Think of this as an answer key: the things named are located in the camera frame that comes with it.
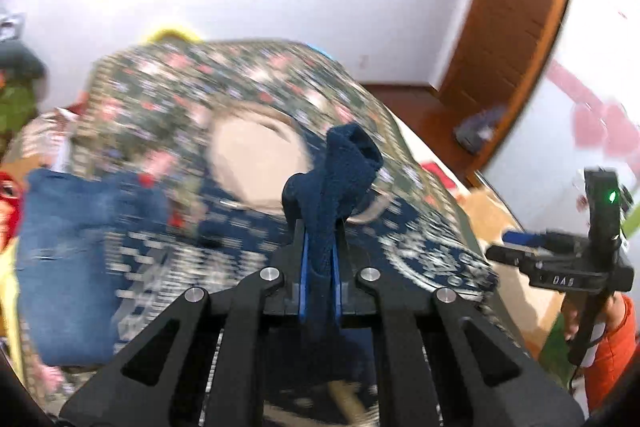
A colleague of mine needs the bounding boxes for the person's right forearm orange sleeve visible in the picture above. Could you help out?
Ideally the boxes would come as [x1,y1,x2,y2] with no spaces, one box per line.
[582,294,640,413]

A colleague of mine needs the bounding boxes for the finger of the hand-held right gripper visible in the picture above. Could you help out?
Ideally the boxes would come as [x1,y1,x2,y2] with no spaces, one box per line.
[501,230,592,256]
[485,246,540,266]

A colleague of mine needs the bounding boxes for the grey cloth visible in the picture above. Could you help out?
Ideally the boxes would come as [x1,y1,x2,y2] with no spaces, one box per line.
[454,106,509,154]

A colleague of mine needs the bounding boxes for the dark grey cushion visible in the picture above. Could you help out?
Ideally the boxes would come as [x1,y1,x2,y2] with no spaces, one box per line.
[0,41,49,81]

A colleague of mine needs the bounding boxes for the yellow sheet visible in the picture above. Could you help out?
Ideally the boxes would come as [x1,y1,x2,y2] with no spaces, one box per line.
[0,227,27,388]

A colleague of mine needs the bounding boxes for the pink wardrobe stickers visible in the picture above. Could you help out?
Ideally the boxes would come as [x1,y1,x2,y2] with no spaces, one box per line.
[547,61,640,164]

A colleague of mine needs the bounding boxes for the wooden door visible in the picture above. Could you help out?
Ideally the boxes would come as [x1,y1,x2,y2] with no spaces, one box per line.
[435,0,582,188]

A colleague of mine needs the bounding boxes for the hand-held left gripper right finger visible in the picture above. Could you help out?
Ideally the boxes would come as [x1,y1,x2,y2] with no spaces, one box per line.
[330,219,587,427]

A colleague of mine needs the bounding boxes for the yellow hoop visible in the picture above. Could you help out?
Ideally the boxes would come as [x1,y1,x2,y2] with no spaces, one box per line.
[144,25,204,44]

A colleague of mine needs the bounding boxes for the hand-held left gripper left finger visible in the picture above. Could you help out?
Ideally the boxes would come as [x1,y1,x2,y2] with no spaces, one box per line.
[59,217,307,427]

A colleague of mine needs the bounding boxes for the navy patterned garment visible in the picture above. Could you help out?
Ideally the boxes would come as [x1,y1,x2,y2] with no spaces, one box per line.
[15,123,501,427]

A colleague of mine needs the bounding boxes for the floral blanket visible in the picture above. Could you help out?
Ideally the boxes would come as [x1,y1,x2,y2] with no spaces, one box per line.
[65,39,541,360]

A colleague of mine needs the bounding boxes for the person's right hand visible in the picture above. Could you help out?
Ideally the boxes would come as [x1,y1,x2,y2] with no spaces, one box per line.
[560,294,628,343]

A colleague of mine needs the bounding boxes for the red plush toy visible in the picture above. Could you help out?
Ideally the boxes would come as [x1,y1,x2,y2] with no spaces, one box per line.
[0,171,27,254]

